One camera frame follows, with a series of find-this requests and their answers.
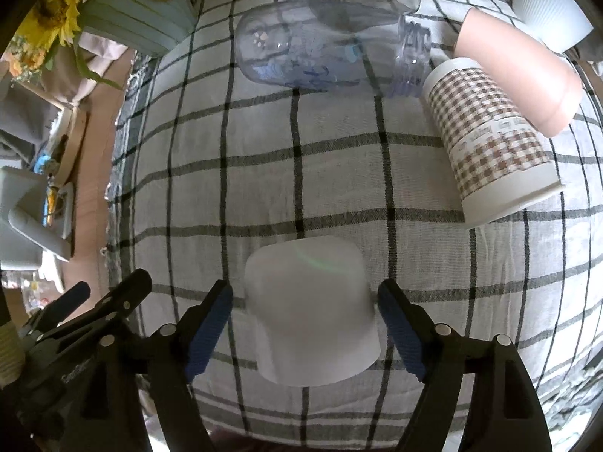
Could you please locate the sunflower bouquet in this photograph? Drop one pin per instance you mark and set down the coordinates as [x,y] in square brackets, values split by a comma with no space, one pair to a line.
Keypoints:
[54,12]

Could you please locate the clear bluish plastic bottle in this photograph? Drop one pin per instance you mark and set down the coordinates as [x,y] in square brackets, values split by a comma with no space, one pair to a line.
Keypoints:
[301,47]

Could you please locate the beige cloth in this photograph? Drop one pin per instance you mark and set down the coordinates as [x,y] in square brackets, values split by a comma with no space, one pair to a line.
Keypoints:
[92,68]

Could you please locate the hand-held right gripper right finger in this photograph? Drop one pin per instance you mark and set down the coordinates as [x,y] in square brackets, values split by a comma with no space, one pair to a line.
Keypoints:
[400,332]

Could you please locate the black white checked tablecloth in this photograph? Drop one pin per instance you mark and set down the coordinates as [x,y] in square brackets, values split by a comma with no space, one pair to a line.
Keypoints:
[329,174]

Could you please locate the pink cup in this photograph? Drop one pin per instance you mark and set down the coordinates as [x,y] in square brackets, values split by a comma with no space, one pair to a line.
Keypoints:
[518,61]

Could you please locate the beige ribbed paper cup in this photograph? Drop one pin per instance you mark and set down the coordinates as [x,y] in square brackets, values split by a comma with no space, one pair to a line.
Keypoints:
[9,353]

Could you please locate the light blue ribbed pot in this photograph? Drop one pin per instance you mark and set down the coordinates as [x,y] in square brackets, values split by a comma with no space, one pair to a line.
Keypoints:
[136,16]

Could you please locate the white plastic device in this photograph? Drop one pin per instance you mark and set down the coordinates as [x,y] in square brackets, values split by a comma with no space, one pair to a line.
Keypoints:
[28,228]

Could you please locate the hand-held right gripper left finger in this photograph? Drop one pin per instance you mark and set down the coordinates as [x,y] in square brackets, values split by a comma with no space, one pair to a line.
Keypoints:
[209,332]

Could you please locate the white ribbed cup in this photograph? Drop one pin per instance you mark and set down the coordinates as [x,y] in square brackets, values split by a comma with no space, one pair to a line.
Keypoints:
[549,7]

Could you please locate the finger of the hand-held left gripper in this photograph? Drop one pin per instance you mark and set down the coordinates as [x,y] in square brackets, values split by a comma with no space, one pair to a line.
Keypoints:
[66,305]
[123,300]

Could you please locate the brown checked paper cup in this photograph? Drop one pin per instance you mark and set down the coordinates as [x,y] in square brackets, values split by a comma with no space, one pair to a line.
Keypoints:
[490,141]

